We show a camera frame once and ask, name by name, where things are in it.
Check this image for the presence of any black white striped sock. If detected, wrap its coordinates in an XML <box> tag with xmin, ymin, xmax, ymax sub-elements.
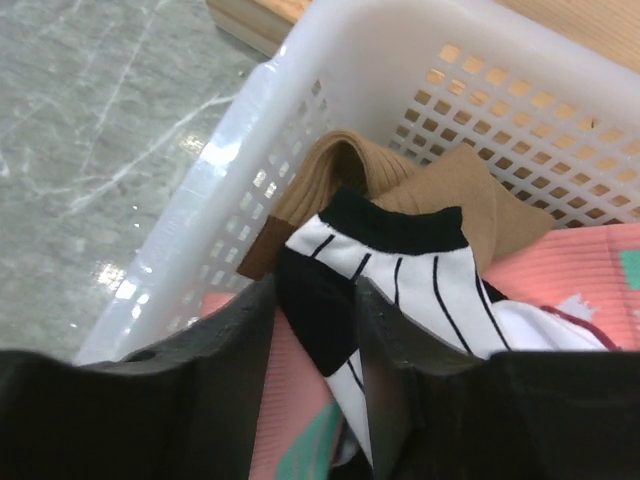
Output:
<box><xmin>274</xmin><ymin>188</ymin><xmax>614</xmax><ymax>452</ymax></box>

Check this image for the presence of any tan brown sock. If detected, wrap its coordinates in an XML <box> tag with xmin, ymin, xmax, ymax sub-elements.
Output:
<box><xmin>237</xmin><ymin>130</ymin><xmax>554</xmax><ymax>280</ymax></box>

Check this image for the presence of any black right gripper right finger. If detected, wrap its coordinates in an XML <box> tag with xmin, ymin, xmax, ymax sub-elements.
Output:
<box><xmin>355</xmin><ymin>279</ymin><xmax>639</xmax><ymax>479</ymax></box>

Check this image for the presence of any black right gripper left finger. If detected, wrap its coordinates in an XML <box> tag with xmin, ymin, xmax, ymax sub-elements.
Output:
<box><xmin>1</xmin><ymin>279</ymin><xmax>276</xmax><ymax>479</ymax></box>

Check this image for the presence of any white plastic laundry basket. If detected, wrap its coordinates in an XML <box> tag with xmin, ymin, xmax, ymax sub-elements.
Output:
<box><xmin>75</xmin><ymin>1</ymin><xmax>639</xmax><ymax>364</ymax></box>

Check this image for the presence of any wooden hanger stand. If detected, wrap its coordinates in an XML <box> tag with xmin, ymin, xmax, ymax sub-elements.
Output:
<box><xmin>206</xmin><ymin>0</ymin><xmax>639</xmax><ymax>72</ymax></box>

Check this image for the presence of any pink sock left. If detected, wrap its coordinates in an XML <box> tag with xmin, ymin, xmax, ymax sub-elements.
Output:
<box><xmin>248</xmin><ymin>309</ymin><xmax>343</xmax><ymax>480</ymax></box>

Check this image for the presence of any pink sock with green stripes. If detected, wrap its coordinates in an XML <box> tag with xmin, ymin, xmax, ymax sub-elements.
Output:
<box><xmin>484</xmin><ymin>223</ymin><xmax>639</xmax><ymax>350</ymax></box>

